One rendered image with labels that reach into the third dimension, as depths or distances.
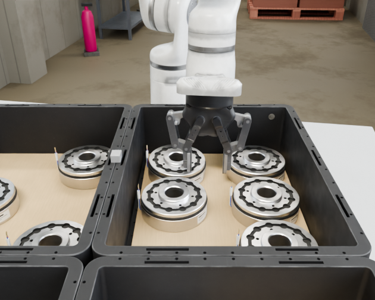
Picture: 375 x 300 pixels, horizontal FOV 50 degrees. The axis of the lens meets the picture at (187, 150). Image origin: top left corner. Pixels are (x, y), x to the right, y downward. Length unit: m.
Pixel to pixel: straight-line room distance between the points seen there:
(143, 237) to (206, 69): 0.26
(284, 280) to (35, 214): 0.40
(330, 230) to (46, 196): 0.45
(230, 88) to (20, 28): 3.22
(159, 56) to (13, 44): 2.96
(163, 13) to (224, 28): 0.26
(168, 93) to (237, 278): 0.54
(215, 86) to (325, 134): 0.70
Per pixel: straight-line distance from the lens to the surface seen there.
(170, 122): 0.64
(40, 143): 0.84
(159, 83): 0.88
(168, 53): 0.85
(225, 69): 0.59
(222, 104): 0.61
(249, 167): 0.70
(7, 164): 0.83
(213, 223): 0.62
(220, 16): 0.58
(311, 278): 0.45
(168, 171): 0.69
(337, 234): 0.53
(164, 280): 0.43
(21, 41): 3.72
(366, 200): 0.97
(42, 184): 0.75
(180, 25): 0.82
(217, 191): 0.69
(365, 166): 1.09
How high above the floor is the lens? 1.23
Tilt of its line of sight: 30 degrees down
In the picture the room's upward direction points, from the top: straight up
